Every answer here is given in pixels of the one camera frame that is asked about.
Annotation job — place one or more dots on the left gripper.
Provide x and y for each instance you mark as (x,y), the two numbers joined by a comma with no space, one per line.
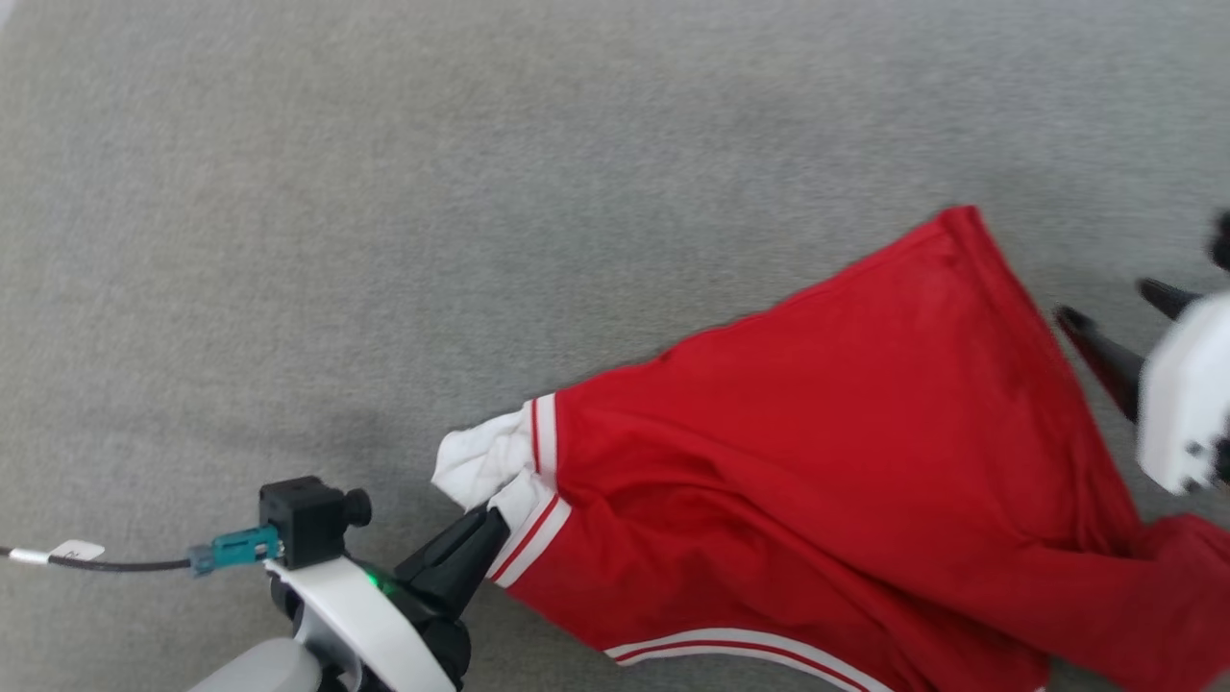
(356,615)

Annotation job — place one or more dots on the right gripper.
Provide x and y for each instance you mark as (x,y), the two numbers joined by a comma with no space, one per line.
(1187,394)

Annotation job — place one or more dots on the red and white jersey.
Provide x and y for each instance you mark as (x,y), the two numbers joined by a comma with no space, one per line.
(817,432)

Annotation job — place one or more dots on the grey fabric sofa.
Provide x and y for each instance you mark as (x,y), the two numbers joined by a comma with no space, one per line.
(384,240)

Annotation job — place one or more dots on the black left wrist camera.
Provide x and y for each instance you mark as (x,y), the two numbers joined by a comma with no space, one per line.
(307,519)

